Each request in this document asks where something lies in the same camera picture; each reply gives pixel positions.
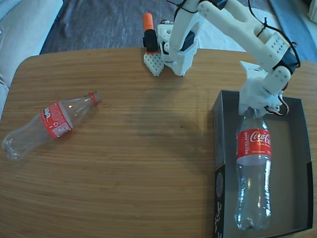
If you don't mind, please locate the clear bottle Coca-Cola logo label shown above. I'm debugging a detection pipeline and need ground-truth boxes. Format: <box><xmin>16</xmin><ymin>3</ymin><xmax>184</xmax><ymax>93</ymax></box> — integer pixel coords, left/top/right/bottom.
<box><xmin>234</xmin><ymin>108</ymin><xmax>273</xmax><ymax>231</ymax></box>

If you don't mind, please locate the clear bottle red label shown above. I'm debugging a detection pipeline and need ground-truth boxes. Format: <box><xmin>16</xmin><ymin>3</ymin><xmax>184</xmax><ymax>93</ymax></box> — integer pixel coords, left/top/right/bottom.
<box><xmin>1</xmin><ymin>91</ymin><xmax>103</xmax><ymax>162</ymax></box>

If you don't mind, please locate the grey cardboard box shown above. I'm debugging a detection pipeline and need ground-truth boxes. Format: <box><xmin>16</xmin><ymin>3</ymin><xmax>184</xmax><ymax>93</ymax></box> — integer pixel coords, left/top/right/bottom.
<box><xmin>212</xmin><ymin>90</ymin><xmax>312</xmax><ymax>238</ymax></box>

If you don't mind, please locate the white cloth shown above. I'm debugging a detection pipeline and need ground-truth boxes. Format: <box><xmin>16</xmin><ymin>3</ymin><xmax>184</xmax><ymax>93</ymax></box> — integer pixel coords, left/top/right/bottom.
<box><xmin>195</xmin><ymin>6</ymin><xmax>291</xmax><ymax>60</ymax></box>

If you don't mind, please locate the grey-blue fabric strip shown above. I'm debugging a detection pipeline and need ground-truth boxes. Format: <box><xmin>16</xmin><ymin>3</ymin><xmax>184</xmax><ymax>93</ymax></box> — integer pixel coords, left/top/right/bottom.
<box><xmin>268</xmin><ymin>0</ymin><xmax>317</xmax><ymax>62</ymax></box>

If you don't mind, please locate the pale cushion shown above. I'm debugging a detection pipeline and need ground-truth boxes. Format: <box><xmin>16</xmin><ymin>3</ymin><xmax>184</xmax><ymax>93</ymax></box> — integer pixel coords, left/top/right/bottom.
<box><xmin>307</xmin><ymin>0</ymin><xmax>317</xmax><ymax>24</ymax></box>

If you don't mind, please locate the orange and black clamp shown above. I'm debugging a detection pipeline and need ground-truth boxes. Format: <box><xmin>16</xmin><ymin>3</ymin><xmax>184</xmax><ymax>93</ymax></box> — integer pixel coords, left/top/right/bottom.
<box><xmin>142</xmin><ymin>12</ymin><xmax>159</xmax><ymax>54</ymax></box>

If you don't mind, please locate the dark grey rug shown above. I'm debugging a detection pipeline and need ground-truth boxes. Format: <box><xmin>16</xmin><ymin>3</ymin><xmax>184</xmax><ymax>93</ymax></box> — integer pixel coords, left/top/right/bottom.
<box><xmin>39</xmin><ymin>0</ymin><xmax>275</xmax><ymax>55</ymax></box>

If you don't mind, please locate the white sofa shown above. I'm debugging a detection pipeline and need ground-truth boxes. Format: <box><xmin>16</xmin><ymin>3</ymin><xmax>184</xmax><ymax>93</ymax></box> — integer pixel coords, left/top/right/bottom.
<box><xmin>0</xmin><ymin>0</ymin><xmax>64</xmax><ymax>122</ymax></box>

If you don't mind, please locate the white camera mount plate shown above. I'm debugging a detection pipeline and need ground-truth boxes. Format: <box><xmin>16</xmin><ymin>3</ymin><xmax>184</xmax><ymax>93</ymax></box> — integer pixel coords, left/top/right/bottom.
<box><xmin>239</xmin><ymin>61</ymin><xmax>267</xmax><ymax>82</ymax></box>

